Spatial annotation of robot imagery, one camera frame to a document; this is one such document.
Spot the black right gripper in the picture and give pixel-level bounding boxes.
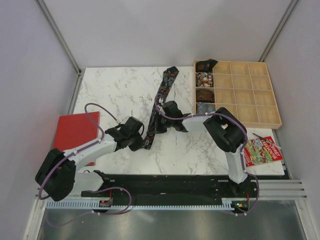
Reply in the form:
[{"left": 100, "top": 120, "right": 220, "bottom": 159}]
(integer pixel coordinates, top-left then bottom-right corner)
[{"left": 147, "top": 112, "right": 174, "bottom": 134}]

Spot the dark blue floral tie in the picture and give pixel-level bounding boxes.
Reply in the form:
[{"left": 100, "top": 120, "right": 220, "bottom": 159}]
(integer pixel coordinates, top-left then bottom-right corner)
[{"left": 143, "top": 66, "right": 179, "bottom": 150}]

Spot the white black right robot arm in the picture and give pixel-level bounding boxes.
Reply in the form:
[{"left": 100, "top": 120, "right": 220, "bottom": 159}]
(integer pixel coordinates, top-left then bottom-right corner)
[{"left": 154, "top": 101, "right": 250, "bottom": 197}]

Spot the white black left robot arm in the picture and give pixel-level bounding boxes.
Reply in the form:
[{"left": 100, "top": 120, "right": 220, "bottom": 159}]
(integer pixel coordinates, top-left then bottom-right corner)
[{"left": 35, "top": 116, "right": 144, "bottom": 202}]

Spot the grey blue rolled tie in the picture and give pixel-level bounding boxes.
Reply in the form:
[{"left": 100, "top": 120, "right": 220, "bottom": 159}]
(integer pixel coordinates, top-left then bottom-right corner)
[{"left": 196, "top": 102, "right": 216, "bottom": 118}]

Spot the dark brown rolled tie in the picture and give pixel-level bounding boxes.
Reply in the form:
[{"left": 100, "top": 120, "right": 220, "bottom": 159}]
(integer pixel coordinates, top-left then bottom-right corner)
[{"left": 196, "top": 88, "right": 215, "bottom": 103}]

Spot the multicolour patterned rolled tie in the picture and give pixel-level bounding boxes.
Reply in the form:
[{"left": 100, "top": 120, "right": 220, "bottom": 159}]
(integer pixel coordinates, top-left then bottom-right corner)
[{"left": 195, "top": 72, "right": 214, "bottom": 88}]

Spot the black orange rolled tie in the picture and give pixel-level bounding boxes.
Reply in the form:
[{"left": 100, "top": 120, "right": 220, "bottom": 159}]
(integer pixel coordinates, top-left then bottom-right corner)
[{"left": 195, "top": 59, "right": 218, "bottom": 73}]

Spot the red flat box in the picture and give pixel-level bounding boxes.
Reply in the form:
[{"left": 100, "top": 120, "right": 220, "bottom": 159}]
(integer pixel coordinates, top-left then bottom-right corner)
[{"left": 52, "top": 113, "right": 99, "bottom": 151}]

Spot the wooden compartment tray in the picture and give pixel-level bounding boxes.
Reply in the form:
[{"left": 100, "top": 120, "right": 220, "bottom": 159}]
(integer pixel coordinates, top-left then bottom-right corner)
[{"left": 193, "top": 60, "right": 282, "bottom": 130}]

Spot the thin pencil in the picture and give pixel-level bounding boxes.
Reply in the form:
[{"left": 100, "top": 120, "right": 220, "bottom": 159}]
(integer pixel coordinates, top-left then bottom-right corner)
[{"left": 252, "top": 133, "right": 282, "bottom": 150}]

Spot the red treehouse children's book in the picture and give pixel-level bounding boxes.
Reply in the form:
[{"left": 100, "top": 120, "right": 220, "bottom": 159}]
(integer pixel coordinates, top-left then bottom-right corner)
[{"left": 244, "top": 136, "right": 284, "bottom": 167}]

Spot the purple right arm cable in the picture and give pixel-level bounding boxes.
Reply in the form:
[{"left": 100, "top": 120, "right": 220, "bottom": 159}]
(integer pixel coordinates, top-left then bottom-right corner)
[{"left": 154, "top": 93, "right": 260, "bottom": 217}]

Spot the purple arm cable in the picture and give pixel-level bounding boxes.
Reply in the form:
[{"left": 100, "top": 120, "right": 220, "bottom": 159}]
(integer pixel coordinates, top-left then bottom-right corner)
[
  {"left": 154, "top": 93, "right": 260, "bottom": 217},
  {"left": 37, "top": 103, "right": 134, "bottom": 228}
]

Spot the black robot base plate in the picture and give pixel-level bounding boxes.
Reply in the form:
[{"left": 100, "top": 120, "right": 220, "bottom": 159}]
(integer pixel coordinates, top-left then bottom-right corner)
[{"left": 81, "top": 174, "right": 258, "bottom": 205}]

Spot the white slotted cable duct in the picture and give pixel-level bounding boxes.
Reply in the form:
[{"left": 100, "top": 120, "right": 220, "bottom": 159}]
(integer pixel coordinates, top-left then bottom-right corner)
[{"left": 45, "top": 199, "right": 235, "bottom": 211}]

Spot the grey right frame post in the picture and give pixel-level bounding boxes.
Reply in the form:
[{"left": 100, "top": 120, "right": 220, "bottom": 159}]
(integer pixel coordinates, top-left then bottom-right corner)
[{"left": 258, "top": 0, "right": 301, "bottom": 62}]

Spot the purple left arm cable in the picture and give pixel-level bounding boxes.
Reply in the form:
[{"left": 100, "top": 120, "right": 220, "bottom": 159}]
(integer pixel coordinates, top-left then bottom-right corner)
[{"left": 37, "top": 103, "right": 134, "bottom": 228}]

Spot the grey aluminium frame post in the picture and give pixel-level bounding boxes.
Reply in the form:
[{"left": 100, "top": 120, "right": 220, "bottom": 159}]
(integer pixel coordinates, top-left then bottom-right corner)
[{"left": 35, "top": 0, "right": 82, "bottom": 76}]

